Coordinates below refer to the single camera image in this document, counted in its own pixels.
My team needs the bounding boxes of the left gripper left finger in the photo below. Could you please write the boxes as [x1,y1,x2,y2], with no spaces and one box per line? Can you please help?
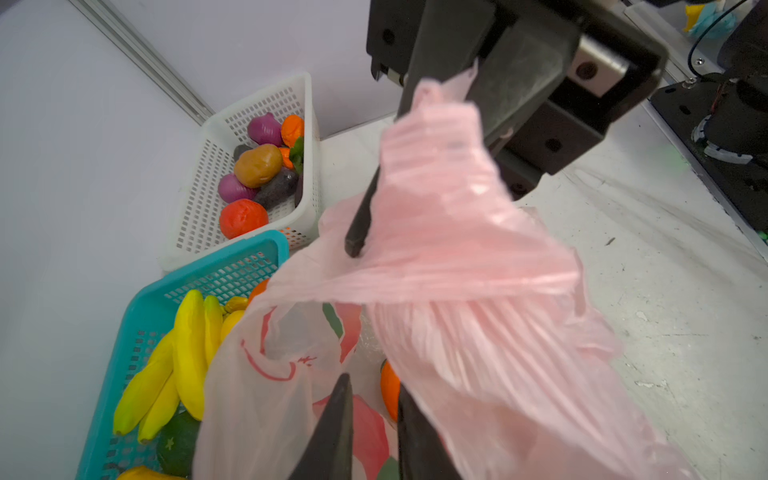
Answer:
[288,373,354,480]

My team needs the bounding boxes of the red tomato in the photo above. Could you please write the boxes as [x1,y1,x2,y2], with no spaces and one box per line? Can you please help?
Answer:
[219,199,269,239]

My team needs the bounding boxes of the white plastic vegetable basket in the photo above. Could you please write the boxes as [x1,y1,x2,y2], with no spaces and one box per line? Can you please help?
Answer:
[158,72,323,272]

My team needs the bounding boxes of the brown potato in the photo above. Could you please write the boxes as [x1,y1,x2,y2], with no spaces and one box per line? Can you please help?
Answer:
[234,144,283,189]

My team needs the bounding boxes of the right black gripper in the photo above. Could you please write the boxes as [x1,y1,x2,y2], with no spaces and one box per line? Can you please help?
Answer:
[344,0,670,259]

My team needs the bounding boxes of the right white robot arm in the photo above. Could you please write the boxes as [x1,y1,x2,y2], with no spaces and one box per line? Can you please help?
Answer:
[366,1,767,231]

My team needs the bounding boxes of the dark purple eggplant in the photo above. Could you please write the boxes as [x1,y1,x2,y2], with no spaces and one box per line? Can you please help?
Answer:
[253,167,300,210]

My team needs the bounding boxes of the pink plastic grocery bag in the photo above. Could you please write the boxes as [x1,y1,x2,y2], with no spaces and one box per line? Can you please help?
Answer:
[192,69,696,479]

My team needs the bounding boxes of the teal plastic fruit basket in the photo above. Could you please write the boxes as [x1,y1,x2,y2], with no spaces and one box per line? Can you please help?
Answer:
[76,231,290,479]

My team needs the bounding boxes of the dark green round fruit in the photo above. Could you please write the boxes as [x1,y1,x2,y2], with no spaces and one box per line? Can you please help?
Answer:
[156,411,201,477]

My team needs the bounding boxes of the yellow banana bunch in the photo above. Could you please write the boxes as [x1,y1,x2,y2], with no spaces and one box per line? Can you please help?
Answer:
[112,290,249,443]

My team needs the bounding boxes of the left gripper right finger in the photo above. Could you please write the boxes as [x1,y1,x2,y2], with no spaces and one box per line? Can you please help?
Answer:
[397,386,461,480]

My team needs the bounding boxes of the purple round vegetable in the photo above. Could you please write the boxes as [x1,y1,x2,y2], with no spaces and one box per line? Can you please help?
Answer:
[247,112,283,147]

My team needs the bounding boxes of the orange fruit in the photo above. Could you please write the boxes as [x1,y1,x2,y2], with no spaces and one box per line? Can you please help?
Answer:
[380,360,401,422]

